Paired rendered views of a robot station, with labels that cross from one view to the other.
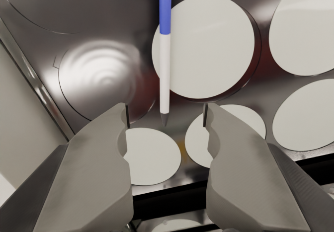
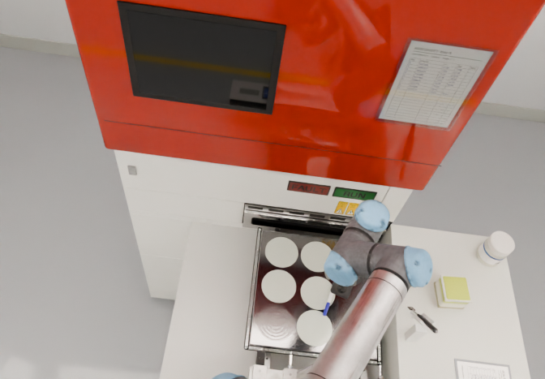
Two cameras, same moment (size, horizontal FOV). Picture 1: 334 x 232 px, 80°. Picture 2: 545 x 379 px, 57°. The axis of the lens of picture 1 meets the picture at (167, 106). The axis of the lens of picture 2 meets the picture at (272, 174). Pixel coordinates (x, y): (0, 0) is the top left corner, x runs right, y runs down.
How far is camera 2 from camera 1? 129 cm
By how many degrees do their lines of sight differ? 8
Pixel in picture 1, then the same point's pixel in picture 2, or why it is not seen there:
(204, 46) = (316, 295)
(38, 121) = not seen: hidden behind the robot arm
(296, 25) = (286, 289)
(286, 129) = (293, 251)
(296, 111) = (288, 257)
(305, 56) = (285, 277)
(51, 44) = not seen: hidden behind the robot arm
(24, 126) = not seen: hidden behind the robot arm
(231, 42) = (308, 292)
